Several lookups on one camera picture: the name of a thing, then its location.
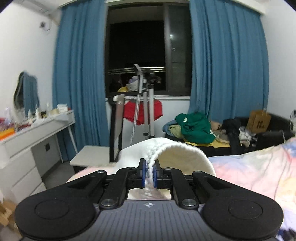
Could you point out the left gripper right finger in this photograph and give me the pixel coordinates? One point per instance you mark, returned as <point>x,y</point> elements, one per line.
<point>179,185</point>

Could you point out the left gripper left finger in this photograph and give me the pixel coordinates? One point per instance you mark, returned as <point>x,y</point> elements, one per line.
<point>119,184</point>

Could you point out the white knit sweater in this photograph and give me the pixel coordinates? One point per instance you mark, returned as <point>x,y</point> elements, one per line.
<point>169,153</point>

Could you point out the white stool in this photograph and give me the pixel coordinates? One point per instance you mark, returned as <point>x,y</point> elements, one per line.
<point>90,156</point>

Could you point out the green hoodie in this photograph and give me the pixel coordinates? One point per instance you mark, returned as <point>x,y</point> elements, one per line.
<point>195,128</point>

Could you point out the black garment pile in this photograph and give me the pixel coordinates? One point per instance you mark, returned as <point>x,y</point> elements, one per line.
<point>232,127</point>

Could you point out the red cloth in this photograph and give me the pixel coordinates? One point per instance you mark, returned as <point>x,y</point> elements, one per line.
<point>130,110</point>

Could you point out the pastel bed duvet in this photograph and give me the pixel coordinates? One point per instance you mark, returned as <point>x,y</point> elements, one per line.
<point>270,172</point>

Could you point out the white dressing table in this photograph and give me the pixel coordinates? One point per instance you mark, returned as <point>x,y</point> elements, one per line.
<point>20,177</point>

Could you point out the brown cardboard box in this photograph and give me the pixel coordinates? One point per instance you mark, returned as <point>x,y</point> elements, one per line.
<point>258,121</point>

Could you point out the silver tripod stand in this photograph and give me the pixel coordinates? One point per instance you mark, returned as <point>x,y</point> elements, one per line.
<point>146,80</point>

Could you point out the black sofa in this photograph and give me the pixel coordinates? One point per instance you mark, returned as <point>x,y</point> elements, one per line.
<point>278,131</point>

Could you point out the cardboard box on floor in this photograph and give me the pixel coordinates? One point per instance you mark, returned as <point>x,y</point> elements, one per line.
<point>8,213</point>

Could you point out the right blue curtain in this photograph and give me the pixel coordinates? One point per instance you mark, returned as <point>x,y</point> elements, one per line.
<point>230,70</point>

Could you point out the blue curtain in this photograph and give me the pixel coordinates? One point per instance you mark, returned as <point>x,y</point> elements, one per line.
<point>230,70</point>
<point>78,76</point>

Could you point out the left blue curtain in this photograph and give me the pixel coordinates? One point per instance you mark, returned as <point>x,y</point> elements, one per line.
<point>78,76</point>

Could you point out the orange box on desk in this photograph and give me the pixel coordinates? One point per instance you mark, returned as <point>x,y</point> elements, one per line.
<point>6,133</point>

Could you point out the wavy black mirror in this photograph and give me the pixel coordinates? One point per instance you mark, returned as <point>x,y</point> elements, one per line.
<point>26,94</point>

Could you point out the dark window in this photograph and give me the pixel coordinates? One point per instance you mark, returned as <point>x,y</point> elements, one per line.
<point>157,37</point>

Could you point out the white air conditioner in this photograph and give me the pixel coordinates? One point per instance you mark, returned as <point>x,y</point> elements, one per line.
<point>46,8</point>

